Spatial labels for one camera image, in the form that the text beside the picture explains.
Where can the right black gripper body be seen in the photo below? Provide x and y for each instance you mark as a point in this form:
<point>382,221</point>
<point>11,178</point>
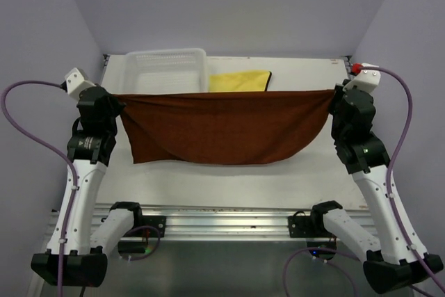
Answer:
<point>336,102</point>

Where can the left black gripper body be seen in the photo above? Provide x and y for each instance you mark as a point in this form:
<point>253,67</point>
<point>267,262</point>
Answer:
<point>116,108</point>

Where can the yellow towel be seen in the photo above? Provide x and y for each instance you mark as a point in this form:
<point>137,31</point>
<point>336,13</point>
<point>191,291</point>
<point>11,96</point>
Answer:
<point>245,81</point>

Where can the brown towel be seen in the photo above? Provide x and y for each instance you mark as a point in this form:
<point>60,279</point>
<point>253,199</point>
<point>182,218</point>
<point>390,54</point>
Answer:
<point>231,129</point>

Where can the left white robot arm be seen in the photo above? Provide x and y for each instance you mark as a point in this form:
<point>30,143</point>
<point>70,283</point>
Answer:
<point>75,255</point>

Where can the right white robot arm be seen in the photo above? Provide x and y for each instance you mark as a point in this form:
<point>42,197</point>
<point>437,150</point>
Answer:
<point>395,257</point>

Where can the white plastic basket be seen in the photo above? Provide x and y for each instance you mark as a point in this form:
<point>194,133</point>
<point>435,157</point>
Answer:
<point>166,71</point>

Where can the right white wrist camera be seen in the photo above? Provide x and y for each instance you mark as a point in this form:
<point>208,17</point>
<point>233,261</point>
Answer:
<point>365,77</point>

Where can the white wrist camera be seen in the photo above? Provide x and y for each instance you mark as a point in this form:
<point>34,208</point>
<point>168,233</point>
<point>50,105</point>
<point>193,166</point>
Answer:
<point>75,83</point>
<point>365,77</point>

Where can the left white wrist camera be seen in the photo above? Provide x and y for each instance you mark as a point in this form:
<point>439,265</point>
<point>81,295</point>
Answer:
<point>75,83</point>

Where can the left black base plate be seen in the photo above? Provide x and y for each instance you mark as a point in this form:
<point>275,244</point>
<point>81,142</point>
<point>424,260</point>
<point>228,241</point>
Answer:
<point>157,221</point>

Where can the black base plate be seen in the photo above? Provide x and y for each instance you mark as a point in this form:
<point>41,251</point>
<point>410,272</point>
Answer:
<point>301,225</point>
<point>157,221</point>

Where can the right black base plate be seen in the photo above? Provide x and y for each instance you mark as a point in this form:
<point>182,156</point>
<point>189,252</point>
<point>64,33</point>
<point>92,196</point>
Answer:
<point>301,225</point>

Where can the aluminium mounting rail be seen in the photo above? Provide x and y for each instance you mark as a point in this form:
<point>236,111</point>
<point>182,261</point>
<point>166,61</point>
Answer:
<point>224,223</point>

